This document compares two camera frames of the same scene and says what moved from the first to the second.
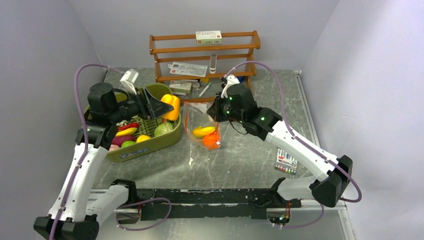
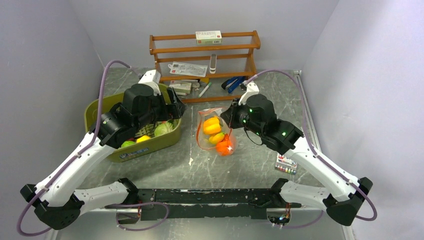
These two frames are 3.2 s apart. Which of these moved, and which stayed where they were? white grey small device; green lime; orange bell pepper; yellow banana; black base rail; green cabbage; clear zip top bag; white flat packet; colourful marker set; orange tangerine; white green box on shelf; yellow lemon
Moved: yellow banana; orange tangerine; orange bell pepper; clear zip top bag
Stayed: green lime; white green box on shelf; green cabbage; yellow lemon; colourful marker set; black base rail; white flat packet; white grey small device
